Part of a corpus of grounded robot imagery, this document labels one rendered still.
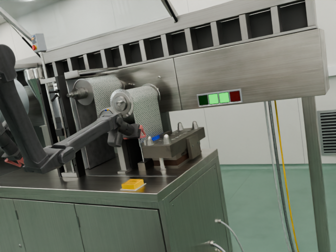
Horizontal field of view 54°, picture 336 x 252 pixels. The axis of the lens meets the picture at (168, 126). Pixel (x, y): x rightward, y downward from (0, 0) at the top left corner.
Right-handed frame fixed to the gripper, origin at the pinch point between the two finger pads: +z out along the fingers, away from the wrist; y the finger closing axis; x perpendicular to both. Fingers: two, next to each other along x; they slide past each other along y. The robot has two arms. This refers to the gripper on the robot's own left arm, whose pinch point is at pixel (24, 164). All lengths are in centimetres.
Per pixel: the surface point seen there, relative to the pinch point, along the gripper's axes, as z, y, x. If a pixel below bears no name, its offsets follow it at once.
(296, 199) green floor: 189, -107, -121
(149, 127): 16, -49, -38
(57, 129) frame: 0.5, -4.7, -25.2
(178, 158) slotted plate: 25, -67, -22
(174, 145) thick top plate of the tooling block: 16, -67, -23
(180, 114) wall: 175, 38, -256
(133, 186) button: 12, -57, 5
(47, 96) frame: -13.2, 0.7, -37.5
